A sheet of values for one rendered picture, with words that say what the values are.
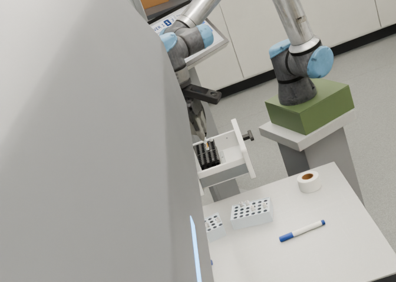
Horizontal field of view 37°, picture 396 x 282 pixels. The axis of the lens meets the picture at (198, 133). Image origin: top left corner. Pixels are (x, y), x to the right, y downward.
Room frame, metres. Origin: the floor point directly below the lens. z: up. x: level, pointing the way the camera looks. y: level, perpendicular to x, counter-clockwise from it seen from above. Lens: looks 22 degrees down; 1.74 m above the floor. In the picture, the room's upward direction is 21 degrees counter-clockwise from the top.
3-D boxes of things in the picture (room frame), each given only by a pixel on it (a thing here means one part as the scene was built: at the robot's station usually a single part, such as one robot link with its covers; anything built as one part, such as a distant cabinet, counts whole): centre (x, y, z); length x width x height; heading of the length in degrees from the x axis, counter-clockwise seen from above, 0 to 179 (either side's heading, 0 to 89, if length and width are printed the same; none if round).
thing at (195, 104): (1.83, 0.00, 1.13); 0.09 x 0.08 x 0.12; 62
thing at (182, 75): (1.82, 0.00, 1.21); 0.08 x 0.08 x 0.05
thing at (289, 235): (1.44, -0.18, 0.77); 0.14 x 0.02 x 0.02; 92
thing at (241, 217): (1.61, -0.07, 0.78); 0.12 x 0.08 x 0.04; 75
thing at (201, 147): (1.90, 0.07, 0.87); 0.22 x 0.18 x 0.06; 86
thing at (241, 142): (1.89, -0.13, 0.87); 0.29 x 0.02 x 0.11; 176
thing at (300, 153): (2.18, -0.42, 0.38); 0.30 x 0.30 x 0.76; 19
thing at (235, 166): (1.90, 0.08, 0.86); 0.40 x 0.26 x 0.06; 86
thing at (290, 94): (2.18, -0.42, 0.91); 0.15 x 0.15 x 0.10
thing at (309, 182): (1.67, -0.28, 0.78); 0.07 x 0.07 x 0.04
